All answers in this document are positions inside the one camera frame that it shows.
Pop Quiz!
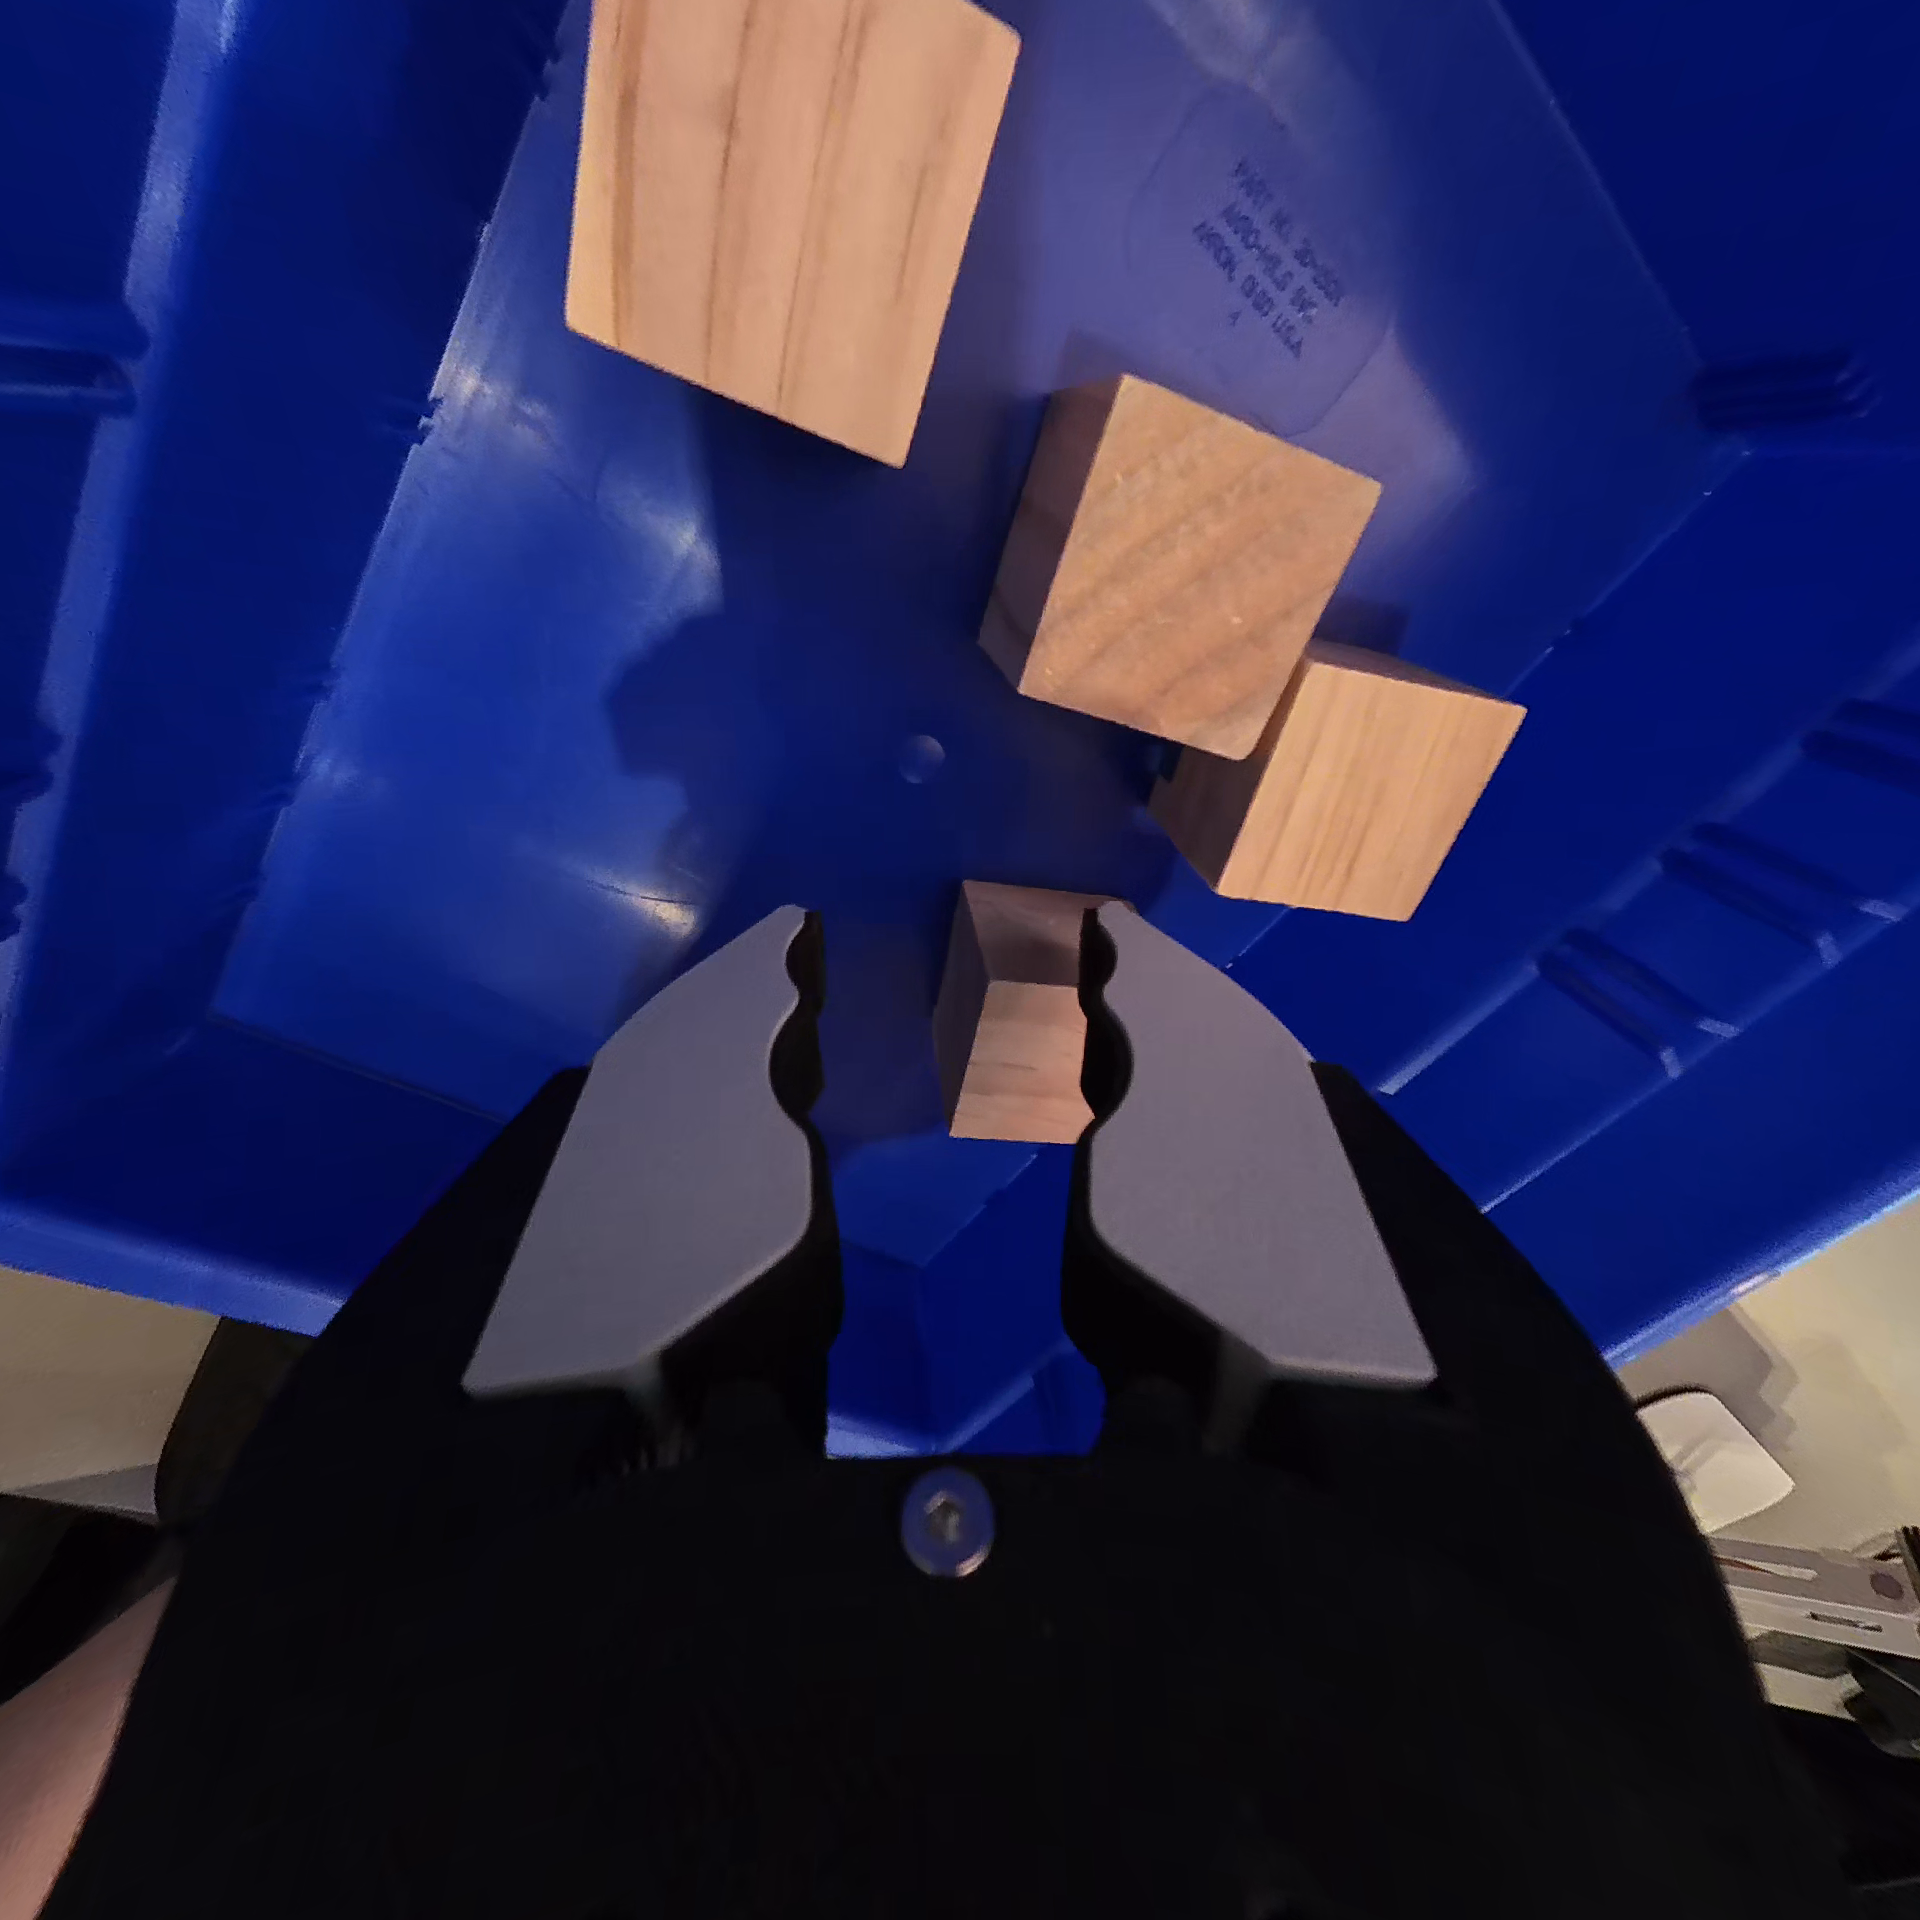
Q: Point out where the silver metal bracket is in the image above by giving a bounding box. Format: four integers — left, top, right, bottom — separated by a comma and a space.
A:
1710, 1534, 1920, 1665

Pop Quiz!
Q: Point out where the blue plastic bin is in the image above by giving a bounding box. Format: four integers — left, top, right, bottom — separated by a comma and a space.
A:
0, 0, 1920, 1460

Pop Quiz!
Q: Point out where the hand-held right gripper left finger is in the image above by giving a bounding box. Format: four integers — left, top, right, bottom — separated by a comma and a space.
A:
460, 904, 841, 1454

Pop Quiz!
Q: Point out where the white plastic device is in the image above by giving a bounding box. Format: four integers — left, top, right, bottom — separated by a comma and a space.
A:
1631, 1387, 1797, 1536

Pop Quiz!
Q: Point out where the group of plain wooden blocks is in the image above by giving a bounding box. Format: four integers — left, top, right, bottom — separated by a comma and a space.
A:
564, 0, 1528, 923

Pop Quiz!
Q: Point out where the person's bare leg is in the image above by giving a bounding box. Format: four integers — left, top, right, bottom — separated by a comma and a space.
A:
0, 1581, 169, 1920

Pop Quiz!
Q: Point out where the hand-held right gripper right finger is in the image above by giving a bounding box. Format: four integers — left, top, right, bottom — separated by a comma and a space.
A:
1057, 901, 1440, 1457

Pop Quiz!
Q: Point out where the wooden cube with blue mark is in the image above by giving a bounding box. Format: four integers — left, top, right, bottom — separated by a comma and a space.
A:
932, 880, 1120, 1146

